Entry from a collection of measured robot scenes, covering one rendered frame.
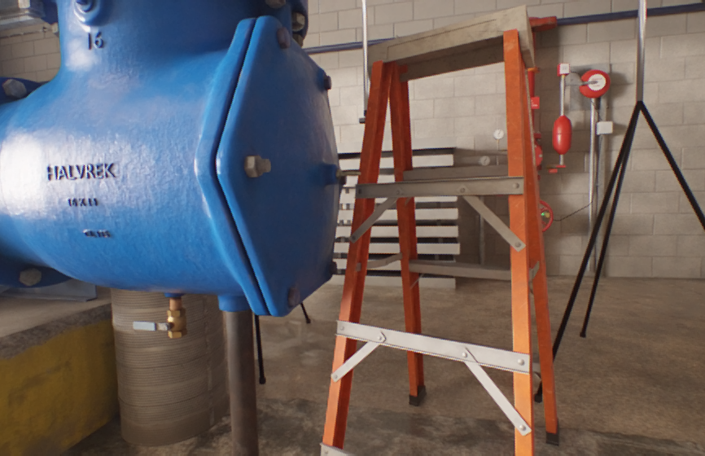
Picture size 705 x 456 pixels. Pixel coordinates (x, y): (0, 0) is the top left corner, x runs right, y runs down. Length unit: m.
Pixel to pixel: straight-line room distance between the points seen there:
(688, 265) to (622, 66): 1.97
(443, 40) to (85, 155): 0.75
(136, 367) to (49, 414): 0.28
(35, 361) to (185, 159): 1.01
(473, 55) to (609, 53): 3.44
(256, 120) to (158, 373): 1.00
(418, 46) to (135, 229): 0.71
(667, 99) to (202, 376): 4.34
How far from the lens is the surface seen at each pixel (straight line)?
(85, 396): 1.64
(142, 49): 0.78
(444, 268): 1.16
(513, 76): 0.86
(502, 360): 0.78
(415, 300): 1.36
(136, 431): 1.53
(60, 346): 1.53
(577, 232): 4.19
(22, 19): 6.98
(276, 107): 0.64
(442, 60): 1.10
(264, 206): 0.59
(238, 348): 0.90
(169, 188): 0.63
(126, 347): 1.43
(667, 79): 4.59
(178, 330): 1.00
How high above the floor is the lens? 0.79
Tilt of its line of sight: 4 degrees down
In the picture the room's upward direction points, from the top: 1 degrees counter-clockwise
